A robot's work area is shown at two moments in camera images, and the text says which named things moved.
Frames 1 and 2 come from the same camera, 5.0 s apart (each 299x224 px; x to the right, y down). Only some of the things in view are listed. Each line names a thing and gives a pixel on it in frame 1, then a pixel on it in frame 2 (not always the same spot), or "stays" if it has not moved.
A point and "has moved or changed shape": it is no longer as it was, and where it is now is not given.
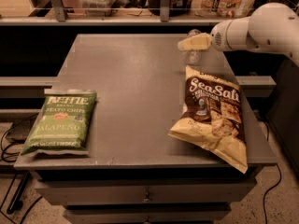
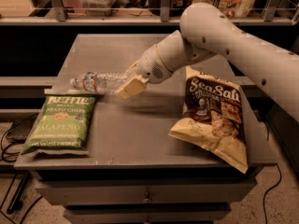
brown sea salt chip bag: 213,117 stays
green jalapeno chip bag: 63,122 stays
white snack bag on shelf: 223,1 stays
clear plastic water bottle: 192,57 has moved or changed shape
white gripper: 220,39 to 149,65
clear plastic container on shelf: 97,1 stays
